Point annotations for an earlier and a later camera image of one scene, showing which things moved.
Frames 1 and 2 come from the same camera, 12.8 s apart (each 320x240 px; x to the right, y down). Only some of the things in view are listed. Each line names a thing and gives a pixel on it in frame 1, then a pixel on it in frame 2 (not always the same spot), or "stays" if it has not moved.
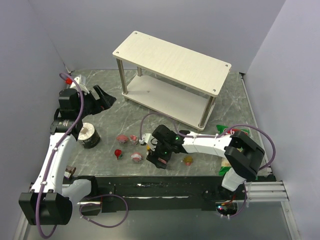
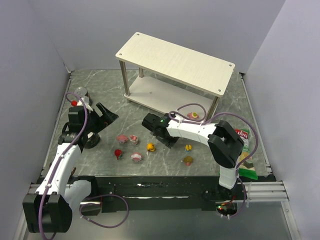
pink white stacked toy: x=133 y=139 stays
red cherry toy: x=117 y=153 stays
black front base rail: x=139 y=194 stays
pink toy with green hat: x=162 y=161 to x=193 y=115
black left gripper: x=99 y=100 to x=97 y=119
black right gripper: x=157 y=158 to x=166 y=139
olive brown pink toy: x=188 y=160 stays
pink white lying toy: x=136 y=156 stays
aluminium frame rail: x=269 y=191 stays
